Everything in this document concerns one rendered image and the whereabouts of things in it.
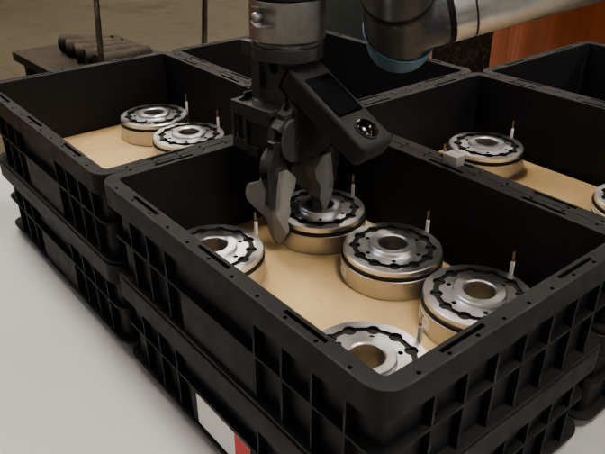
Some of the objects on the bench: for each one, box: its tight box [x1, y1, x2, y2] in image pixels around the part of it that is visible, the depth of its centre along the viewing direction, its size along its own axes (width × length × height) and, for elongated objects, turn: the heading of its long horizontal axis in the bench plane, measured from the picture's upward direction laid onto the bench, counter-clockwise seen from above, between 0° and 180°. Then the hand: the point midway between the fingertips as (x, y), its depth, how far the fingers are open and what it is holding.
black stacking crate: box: [120, 272, 600, 454], centre depth 69 cm, size 40×30×12 cm
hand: (302, 227), depth 73 cm, fingers open, 5 cm apart
